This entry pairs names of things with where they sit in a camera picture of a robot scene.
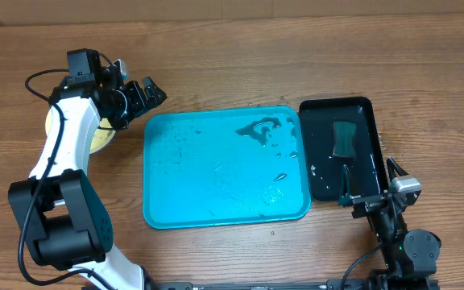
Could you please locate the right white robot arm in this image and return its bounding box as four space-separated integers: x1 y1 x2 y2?
338 158 441 289

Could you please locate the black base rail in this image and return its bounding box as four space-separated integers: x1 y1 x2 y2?
146 279 375 290

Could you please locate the black water tray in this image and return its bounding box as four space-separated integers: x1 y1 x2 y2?
299 97 388 202

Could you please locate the teal plastic tray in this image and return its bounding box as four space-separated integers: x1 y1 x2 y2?
143 106 311 230

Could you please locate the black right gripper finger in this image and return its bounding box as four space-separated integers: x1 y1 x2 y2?
338 165 352 206
386 157 408 189

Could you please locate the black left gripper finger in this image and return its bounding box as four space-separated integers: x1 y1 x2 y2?
142 77 167 108
125 81 149 117

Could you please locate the green scouring sponge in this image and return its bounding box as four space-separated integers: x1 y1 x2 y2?
333 122 357 159

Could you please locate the yellow plate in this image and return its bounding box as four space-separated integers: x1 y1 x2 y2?
44 111 116 154

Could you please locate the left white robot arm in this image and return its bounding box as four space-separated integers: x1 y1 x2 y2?
8 72 167 289

